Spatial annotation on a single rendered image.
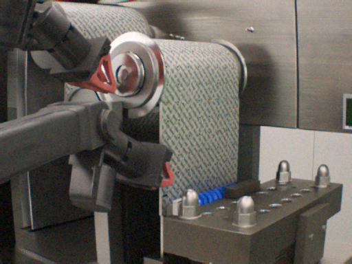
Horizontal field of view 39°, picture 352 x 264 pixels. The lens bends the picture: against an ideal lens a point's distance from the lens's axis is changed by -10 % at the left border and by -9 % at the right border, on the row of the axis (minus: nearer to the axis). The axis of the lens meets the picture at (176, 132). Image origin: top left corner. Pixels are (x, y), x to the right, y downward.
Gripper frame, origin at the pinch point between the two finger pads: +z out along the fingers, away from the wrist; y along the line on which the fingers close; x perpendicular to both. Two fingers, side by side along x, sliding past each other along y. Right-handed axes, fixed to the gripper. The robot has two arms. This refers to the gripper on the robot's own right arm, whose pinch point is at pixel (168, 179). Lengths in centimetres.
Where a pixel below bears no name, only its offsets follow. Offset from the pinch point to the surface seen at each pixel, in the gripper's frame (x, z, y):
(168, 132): 6.8, -4.0, 0.2
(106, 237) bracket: -12.8, -1.2, -8.4
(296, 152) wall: 84, 253, -97
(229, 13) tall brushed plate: 41.3, 13.2, -7.6
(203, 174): 3.8, 8.9, 0.3
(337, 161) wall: 81, 254, -64
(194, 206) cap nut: -4.0, -2.4, 8.2
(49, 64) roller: 16.5, -10.1, -30.4
